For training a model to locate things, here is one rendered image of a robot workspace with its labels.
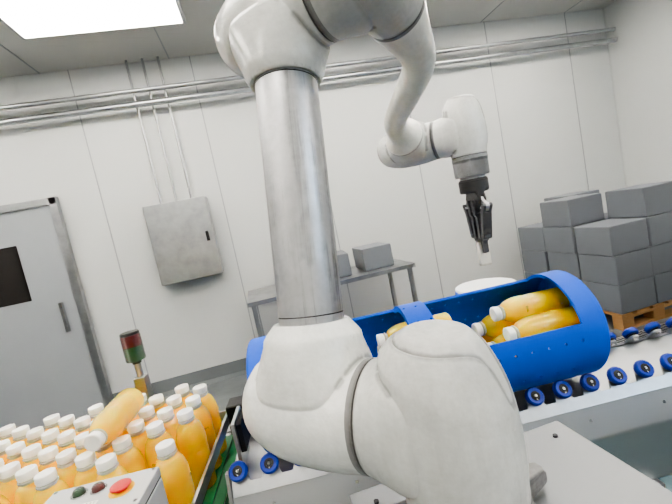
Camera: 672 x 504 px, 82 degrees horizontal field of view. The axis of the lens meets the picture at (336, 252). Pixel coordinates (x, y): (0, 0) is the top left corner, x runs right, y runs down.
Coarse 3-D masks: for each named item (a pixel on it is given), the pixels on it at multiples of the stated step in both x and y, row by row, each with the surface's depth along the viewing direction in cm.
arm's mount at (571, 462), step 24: (528, 432) 67; (552, 432) 66; (528, 456) 61; (552, 456) 60; (576, 456) 59; (600, 456) 58; (552, 480) 56; (576, 480) 55; (600, 480) 54; (624, 480) 53; (648, 480) 52
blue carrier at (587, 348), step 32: (512, 288) 115; (544, 288) 115; (576, 288) 98; (384, 320) 113; (416, 320) 96; (480, 320) 119; (256, 352) 94; (512, 352) 92; (544, 352) 92; (576, 352) 93; (608, 352) 95; (512, 384) 94; (544, 384) 100
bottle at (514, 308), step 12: (552, 288) 107; (516, 300) 104; (528, 300) 104; (540, 300) 104; (552, 300) 104; (564, 300) 104; (504, 312) 104; (516, 312) 103; (528, 312) 103; (540, 312) 104
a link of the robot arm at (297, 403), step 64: (256, 0) 56; (256, 64) 57; (320, 64) 60; (320, 128) 60; (320, 192) 57; (320, 256) 56; (320, 320) 55; (256, 384) 56; (320, 384) 50; (320, 448) 50
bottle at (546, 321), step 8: (544, 312) 102; (552, 312) 101; (560, 312) 100; (568, 312) 100; (520, 320) 101; (528, 320) 99; (536, 320) 99; (544, 320) 99; (552, 320) 99; (560, 320) 98; (568, 320) 98; (576, 320) 98; (520, 328) 99; (528, 328) 98; (536, 328) 98; (544, 328) 98; (552, 328) 98; (520, 336) 99
